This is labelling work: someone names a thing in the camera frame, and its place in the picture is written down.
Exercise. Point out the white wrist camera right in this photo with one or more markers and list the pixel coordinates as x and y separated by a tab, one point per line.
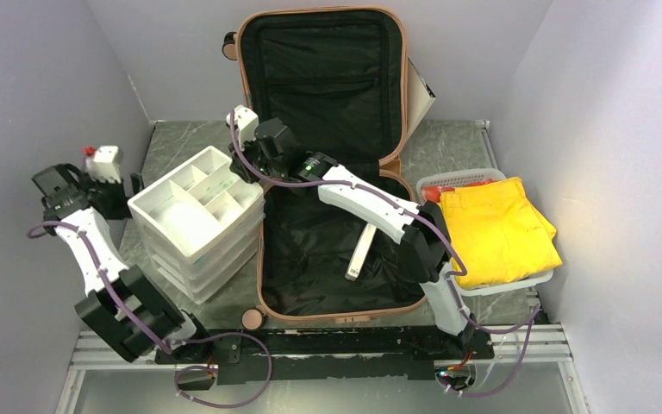
245	122

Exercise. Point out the pink hard-shell suitcase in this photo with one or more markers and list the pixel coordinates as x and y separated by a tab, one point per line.
329	87

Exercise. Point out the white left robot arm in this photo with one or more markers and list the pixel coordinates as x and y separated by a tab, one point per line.
121	304

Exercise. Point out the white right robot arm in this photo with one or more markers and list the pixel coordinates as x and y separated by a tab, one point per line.
426	253

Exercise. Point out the white book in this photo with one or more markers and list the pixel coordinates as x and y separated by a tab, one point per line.
360	252

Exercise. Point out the yellow garment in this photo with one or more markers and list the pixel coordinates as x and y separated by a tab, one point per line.
498	233

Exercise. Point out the white flat board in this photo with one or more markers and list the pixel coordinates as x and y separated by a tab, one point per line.
420	98

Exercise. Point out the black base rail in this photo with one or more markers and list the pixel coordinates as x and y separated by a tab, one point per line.
413	352

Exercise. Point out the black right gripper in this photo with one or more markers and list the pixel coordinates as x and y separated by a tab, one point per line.
239	166

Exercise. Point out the red garment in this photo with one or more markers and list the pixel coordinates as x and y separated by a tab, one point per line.
432	193

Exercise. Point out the white plastic mesh basket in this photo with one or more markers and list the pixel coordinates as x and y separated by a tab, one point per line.
471	177

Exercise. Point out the black suitcase wheel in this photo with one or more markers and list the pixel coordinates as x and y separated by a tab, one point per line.
253	319

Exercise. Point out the white plastic drawer organizer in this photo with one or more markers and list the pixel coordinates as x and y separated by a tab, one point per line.
199	223

